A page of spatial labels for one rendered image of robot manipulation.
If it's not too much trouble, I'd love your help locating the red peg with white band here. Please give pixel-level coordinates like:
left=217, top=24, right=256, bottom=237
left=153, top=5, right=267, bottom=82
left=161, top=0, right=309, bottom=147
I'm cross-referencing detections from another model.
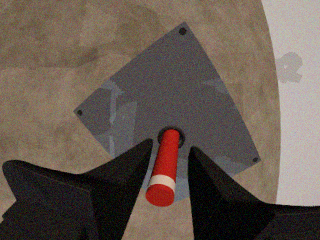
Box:
left=145, top=129, right=179, bottom=207

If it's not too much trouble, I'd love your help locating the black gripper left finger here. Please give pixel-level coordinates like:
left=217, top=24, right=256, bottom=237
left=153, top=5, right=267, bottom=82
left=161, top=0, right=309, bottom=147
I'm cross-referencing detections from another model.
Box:
left=3, top=139, right=153, bottom=240

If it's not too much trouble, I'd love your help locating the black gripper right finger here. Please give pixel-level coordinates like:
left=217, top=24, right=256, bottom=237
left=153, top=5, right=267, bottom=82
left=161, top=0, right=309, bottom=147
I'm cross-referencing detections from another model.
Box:
left=188, top=145, right=320, bottom=240

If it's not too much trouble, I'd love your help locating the dark grey sloped panel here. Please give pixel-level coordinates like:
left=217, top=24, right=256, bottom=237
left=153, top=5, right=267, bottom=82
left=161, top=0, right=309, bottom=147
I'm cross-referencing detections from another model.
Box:
left=73, top=21, right=261, bottom=204

